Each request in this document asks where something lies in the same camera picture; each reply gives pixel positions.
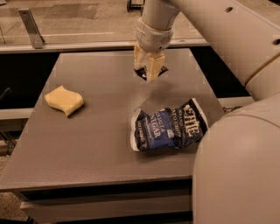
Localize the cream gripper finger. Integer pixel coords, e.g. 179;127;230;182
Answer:
146;53;165;82
134;42;151;70

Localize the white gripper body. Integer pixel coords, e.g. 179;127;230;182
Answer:
136;18;173;53

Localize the black rxbar chocolate bar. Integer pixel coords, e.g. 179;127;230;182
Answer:
135;66;168;81

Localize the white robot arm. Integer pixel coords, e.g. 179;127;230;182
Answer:
136;0;280;224

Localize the blue kettle chip bag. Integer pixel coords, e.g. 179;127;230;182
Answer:
130;98;208;151

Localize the yellow sponge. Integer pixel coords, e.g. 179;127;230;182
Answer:
45;86;84;116

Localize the glass barrier panel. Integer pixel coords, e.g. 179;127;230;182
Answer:
0;0;205;45

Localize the left metal rail bracket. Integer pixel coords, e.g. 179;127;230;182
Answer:
18;9;45;49

